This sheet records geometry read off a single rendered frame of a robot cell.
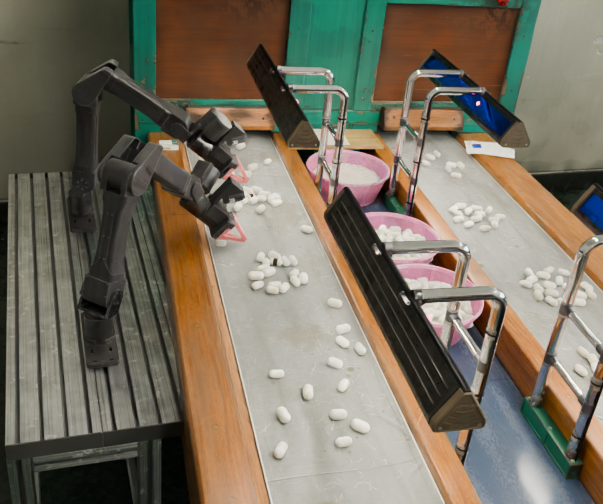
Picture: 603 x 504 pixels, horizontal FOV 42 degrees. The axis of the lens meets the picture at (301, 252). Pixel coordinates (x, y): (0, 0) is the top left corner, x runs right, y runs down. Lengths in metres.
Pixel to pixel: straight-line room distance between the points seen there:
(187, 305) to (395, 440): 0.57
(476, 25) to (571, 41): 1.45
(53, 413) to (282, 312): 0.55
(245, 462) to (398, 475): 0.28
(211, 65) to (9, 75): 1.10
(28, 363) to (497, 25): 1.90
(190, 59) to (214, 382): 1.32
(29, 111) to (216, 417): 2.25
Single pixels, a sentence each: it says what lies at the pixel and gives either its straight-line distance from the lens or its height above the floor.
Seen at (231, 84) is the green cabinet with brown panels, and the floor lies 0.92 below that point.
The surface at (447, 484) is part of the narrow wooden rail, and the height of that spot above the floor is 0.76.
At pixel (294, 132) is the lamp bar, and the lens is 1.89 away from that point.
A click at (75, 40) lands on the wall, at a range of 3.43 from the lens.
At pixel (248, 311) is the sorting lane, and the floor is 0.74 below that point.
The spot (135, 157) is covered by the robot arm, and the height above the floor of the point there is 1.06.
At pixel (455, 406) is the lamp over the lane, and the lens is 1.10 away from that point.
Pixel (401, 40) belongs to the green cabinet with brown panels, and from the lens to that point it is 2.76.
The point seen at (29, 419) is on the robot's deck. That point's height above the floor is 0.67.
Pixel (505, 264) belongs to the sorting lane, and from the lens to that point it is 2.18.
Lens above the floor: 1.78
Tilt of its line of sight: 30 degrees down
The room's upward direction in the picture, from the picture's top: 6 degrees clockwise
